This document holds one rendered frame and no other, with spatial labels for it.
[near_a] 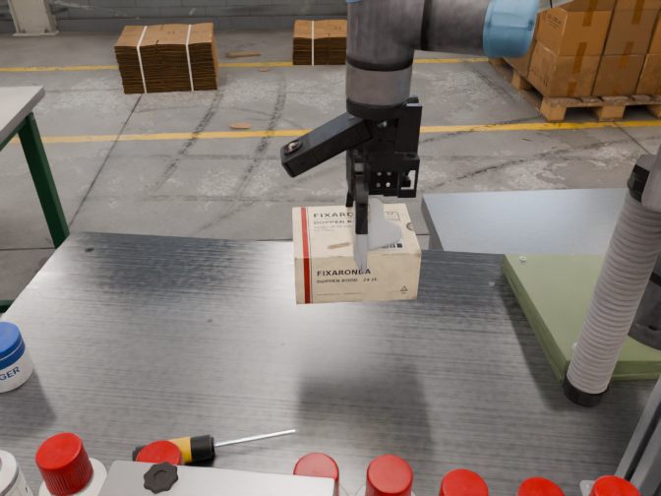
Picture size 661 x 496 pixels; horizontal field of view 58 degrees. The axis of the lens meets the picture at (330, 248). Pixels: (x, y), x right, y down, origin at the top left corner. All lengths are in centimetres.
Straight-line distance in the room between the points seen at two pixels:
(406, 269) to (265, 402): 26
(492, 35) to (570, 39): 321
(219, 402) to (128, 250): 42
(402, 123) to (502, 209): 58
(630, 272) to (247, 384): 55
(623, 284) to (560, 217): 81
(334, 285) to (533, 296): 35
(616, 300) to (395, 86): 34
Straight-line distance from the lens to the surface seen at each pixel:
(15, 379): 93
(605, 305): 47
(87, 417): 86
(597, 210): 132
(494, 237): 116
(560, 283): 102
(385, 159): 70
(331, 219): 81
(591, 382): 52
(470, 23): 64
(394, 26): 64
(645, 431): 68
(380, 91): 67
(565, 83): 393
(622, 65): 405
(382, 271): 76
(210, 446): 76
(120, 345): 95
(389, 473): 45
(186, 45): 424
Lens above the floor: 145
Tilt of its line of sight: 35 degrees down
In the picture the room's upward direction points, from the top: straight up
